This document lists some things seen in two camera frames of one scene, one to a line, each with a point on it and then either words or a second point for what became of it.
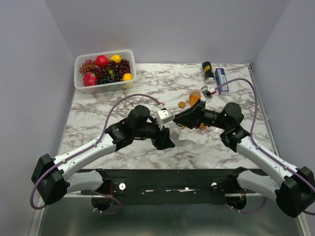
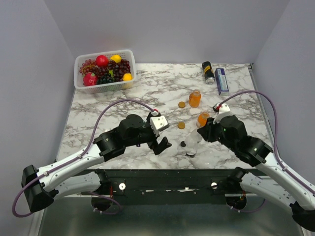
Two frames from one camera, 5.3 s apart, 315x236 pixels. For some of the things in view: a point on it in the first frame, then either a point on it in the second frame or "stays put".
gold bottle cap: x=182 y=104 stays put
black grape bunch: x=104 y=78 stays put
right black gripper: x=193 y=116 -> x=206 y=131
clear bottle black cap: x=175 y=131 -> x=192 y=138
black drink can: x=208 y=72 stays put
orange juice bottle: x=194 y=96 stays put
